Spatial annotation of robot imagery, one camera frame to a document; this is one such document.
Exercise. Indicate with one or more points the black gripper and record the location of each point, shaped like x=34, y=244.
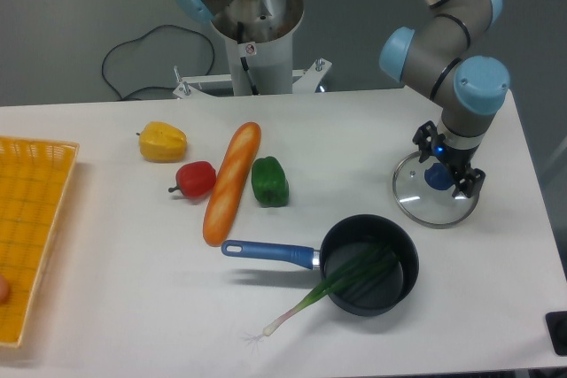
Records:
x=454, y=154

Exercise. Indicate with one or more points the glass pot lid blue knob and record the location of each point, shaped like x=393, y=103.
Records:
x=424, y=191

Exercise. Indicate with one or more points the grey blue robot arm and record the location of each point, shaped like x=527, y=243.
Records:
x=432, y=61

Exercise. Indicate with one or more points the green spring onion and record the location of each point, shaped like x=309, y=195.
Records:
x=355, y=276

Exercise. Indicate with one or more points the dark blue saucepan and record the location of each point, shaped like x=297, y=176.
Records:
x=352, y=233

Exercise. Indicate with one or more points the green bell pepper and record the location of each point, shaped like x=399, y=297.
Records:
x=269, y=183

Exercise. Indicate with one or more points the black device at table edge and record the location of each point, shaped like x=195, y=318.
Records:
x=557, y=329

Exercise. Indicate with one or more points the baguette bread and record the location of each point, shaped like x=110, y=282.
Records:
x=224, y=201

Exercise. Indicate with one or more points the red bell pepper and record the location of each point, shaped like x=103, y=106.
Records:
x=195, y=179

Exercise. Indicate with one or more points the yellow bell pepper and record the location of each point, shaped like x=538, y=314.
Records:
x=162, y=143

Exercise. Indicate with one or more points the yellow woven basket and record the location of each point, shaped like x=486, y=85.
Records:
x=35, y=175

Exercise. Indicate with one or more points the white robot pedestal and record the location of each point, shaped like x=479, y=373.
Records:
x=258, y=37

